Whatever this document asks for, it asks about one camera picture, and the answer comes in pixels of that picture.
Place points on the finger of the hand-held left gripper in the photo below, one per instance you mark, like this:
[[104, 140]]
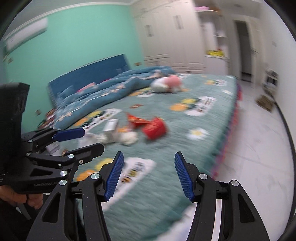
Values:
[[69, 134], [87, 151]]

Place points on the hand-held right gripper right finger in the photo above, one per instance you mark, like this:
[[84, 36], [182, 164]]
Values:
[[183, 178]]

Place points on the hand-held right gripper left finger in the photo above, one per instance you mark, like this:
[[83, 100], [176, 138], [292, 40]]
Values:
[[113, 176]]

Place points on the clear plastic wrapper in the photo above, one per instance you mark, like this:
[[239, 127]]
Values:
[[97, 138]]

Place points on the white cardboard box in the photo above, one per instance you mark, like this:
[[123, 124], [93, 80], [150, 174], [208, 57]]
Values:
[[111, 125]]

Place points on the white tissue ball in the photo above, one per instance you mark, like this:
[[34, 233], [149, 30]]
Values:
[[128, 138]]

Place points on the red paper cup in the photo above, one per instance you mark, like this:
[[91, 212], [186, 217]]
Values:
[[155, 128]]

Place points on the red orange snack packet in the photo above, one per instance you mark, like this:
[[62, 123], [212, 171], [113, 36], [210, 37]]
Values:
[[136, 120]]

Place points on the person's left hand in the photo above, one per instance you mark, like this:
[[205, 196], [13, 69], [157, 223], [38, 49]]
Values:
[[34, 200]]

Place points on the blue pillow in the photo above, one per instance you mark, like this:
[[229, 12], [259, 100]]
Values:
[[67, 91]]

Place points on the pink pillow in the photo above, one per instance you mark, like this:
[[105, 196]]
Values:
[[86, 87]]

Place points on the blue bow print quilt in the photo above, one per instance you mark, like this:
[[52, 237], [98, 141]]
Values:
[[104, 92]]

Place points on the blue quilted headboard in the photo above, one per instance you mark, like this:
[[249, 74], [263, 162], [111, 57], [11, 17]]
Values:
[[92, 71]]

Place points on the bed with green floral cover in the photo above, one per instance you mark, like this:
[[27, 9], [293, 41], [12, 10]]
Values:
[[173, 111]]

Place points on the white air conditioner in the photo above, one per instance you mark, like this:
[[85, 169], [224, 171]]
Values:
[[25, 34]]

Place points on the pink and white plush toy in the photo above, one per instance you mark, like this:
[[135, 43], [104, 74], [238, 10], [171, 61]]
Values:
[[166, 83]]

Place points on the woven straw basket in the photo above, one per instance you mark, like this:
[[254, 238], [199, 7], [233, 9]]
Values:
[[265, 102]]

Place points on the white open shelf unit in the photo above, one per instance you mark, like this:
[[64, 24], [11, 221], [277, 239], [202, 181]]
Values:
[[218, 64]]

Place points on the yellow plush toy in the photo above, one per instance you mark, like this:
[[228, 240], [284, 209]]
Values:
[[215, 53]]

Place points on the white metal rack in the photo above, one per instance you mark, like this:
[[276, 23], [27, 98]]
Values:
[[271, 81]]

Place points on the white wardrobe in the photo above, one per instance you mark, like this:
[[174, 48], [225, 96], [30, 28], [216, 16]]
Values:
[[166, 34]]

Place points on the white door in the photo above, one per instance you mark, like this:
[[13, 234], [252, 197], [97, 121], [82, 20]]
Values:
[[256, 53]]

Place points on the pink box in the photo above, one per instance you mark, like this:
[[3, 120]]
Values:
[[201, 8]]

